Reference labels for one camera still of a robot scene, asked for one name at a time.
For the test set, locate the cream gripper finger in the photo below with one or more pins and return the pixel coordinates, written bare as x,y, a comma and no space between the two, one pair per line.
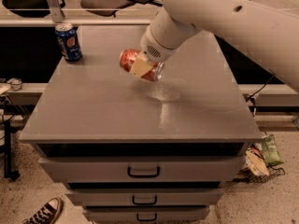
141,66

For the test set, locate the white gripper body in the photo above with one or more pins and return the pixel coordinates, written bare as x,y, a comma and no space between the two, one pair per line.
153,48

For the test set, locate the red coke can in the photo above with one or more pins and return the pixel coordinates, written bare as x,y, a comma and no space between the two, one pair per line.
127,58

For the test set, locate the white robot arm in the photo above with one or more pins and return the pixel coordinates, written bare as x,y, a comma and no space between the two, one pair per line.
266,35

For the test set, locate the blue pepsi can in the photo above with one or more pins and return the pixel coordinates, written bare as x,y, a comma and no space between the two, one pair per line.
68,41

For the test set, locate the dark office chair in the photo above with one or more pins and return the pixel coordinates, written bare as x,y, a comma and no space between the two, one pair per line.
105,8

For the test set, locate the grey drawer cabinet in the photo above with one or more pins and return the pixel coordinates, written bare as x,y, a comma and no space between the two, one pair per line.
94,120

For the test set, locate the black office chair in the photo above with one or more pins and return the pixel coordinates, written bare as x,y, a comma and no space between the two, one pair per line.
28,8

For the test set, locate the green snack bag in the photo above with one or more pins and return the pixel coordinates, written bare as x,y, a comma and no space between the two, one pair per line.
270,152

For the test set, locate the tan snack packet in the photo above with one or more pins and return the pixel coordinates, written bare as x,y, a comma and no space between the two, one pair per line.
256,164

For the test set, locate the black white sneaker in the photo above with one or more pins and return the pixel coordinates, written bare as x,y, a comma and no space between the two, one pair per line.
47,214

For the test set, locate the black drawer handle top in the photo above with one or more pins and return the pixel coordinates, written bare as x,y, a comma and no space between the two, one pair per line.
143,173

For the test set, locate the black drawer handle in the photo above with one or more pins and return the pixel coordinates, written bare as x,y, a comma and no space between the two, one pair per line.
143,217
143,173
152,200

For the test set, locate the black drawer handle middle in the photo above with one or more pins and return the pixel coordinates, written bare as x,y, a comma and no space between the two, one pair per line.
152,200

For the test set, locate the black drawer handle bottom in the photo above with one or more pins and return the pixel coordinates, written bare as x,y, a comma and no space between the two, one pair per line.
143,217

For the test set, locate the black wire basket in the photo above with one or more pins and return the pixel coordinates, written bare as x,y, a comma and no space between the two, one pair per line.
249,177

